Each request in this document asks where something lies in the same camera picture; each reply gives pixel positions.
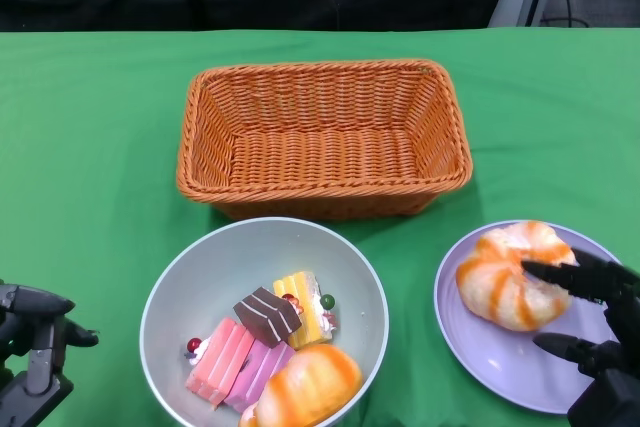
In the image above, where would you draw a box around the salmon pink cake slice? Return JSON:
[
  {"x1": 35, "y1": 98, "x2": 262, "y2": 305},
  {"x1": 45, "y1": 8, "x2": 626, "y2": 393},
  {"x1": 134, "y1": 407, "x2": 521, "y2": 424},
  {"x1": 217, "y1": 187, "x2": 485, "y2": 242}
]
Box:
[{"x1": 184, "y1": 316, "x2": 256, "y2": 407}]

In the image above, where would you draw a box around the orange wicker basket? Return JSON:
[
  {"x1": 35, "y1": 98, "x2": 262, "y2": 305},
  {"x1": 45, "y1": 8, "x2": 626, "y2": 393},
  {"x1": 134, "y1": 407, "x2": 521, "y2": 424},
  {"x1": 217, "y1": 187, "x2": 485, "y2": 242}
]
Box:
[{"x1": 175, "y1": 59, "x2": 475, "y2": 222}]

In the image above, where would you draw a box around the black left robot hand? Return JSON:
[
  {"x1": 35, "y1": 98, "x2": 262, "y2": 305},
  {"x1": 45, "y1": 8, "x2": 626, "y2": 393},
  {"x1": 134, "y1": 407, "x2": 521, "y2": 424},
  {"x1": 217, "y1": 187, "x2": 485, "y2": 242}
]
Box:
[{"x1": 0, "y1": 279, "x2": 100, "y2": 427}]

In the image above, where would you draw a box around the green tablecloth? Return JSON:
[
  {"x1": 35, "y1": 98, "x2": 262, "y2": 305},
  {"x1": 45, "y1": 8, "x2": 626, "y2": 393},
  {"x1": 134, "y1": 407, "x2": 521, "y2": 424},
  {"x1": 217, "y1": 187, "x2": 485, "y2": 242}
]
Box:
[{"x1": 0, "y1": 26, "x2": 640, "y2": 427}]

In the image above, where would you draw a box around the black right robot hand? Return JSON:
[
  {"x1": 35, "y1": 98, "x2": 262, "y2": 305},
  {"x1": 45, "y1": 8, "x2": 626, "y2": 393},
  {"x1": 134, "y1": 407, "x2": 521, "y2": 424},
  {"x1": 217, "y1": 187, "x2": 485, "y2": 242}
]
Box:
[{"x1": 519, "y1": 246, "x2": 640, "y2": 427}]

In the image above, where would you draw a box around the ring-shaped orange swirl bread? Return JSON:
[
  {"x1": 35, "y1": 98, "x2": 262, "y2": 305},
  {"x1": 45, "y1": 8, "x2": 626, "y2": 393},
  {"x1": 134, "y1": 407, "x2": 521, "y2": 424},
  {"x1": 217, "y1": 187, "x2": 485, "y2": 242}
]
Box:
[{"x1": 455, "y1": 220, "x2": 579, "y2": 333}]

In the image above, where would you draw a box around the pale lilac plate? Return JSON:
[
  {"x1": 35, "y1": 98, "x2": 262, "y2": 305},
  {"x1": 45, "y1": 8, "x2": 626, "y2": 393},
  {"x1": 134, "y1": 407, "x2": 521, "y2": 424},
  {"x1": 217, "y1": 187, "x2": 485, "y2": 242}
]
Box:
[{"x1": 433, "y1": 220, "x2": 640, "y2": 417}]

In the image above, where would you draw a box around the magenta cake slice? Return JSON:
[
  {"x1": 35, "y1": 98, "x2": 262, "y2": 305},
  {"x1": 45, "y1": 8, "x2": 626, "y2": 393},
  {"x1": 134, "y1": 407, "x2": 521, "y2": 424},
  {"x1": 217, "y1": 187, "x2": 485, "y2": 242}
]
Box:
[{"x1": 224, "y1": 339, "x2": 296, "y2": 414}]

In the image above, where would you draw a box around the grey-green bowl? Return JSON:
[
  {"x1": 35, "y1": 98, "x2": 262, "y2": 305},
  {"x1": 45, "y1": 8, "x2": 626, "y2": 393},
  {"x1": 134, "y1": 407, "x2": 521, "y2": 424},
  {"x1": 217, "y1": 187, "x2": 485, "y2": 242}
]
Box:
[{"x1": 139, "y1": 216, "x2": 390, "y2": 427}]

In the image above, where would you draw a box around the chocolate layer cake piece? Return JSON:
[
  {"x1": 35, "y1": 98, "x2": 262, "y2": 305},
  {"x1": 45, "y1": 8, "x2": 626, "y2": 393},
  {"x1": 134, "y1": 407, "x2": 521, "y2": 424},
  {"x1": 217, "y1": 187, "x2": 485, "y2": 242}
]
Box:
[{"x1": 233, "y1": 286, "x2": 303, "y2": 348}]

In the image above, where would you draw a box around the oval orange swirl bread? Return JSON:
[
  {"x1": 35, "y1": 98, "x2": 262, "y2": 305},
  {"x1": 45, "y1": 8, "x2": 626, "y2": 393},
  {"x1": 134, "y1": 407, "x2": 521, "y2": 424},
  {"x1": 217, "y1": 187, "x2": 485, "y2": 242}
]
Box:
[{"x1": 238, "y1": 344, "x2": 365, "y2": 427}]

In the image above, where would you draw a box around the yellow cream cake slice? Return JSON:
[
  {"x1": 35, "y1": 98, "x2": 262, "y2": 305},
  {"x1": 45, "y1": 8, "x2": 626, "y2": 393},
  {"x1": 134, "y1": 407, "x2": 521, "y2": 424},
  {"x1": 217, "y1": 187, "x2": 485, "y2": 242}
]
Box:
[{"x1": 272, "y1": 270, "x2": 337, "y2": 351}]

